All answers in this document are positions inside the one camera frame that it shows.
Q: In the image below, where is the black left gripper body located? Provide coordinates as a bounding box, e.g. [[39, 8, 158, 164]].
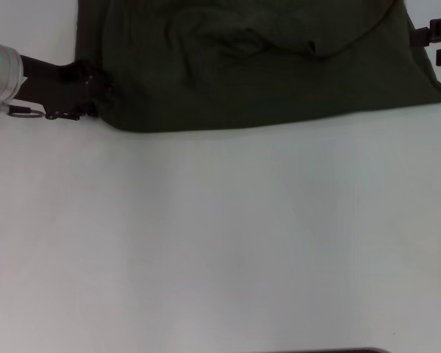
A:
[[14, 54, 98, 119]]

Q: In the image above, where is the dark green FREE t-shirt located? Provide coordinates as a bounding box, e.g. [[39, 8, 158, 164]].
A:
[[75, 0, 441, 134]]

